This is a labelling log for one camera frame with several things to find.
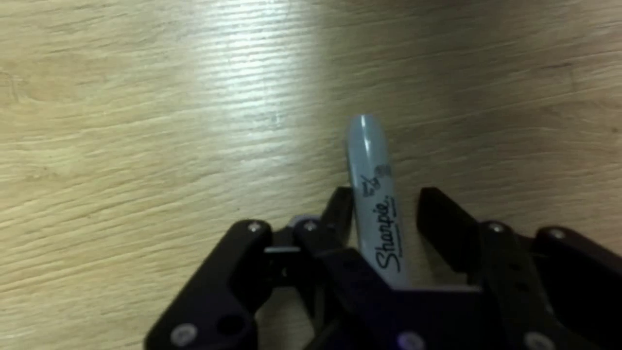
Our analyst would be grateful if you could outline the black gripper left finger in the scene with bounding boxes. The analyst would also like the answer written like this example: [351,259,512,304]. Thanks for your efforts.
[145,185,358,350]

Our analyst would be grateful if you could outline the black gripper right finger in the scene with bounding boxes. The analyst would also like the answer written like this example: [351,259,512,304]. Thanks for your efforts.
[417,185,622,350]

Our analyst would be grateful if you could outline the grey Sharpie marker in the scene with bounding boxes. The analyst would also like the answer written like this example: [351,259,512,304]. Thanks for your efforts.
[345,111,419,292]

